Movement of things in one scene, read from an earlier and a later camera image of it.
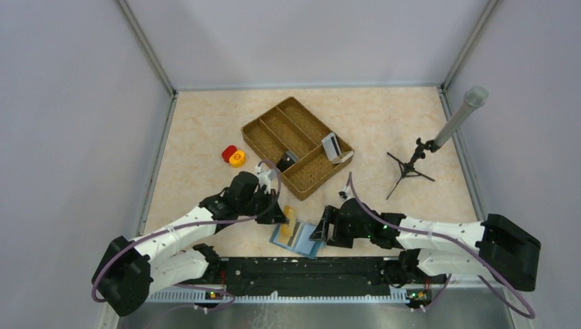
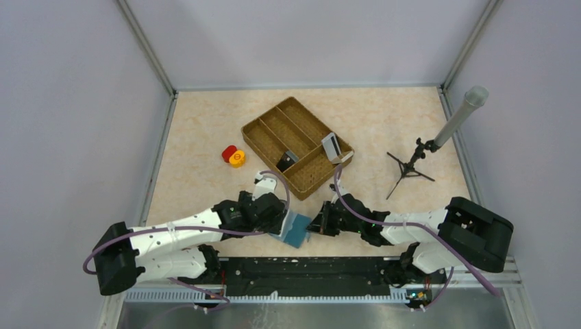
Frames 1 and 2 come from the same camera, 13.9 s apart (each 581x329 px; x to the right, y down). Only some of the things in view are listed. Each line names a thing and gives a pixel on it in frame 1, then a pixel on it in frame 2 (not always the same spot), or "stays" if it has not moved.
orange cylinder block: [238, 159] stays
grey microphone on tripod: [476, 96] stays
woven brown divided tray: [290, 126] stays
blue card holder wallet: [300, 240] -> [295, 229]
